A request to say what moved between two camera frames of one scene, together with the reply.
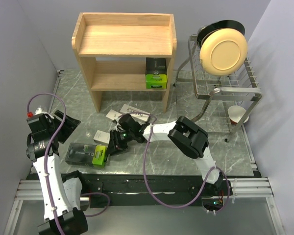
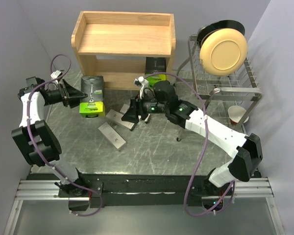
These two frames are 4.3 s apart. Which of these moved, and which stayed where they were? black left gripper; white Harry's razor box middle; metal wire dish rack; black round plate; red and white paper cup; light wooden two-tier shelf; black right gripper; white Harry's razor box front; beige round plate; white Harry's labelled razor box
Moved: white Harry's razor box front; black left gripper; black right gripper
Stayed: black round plate; red and white paper cup; beige round plate; white Harry's labelled razor box; white Harry's razor box middle; metal wire dish rack; light wooden two-tier shelf
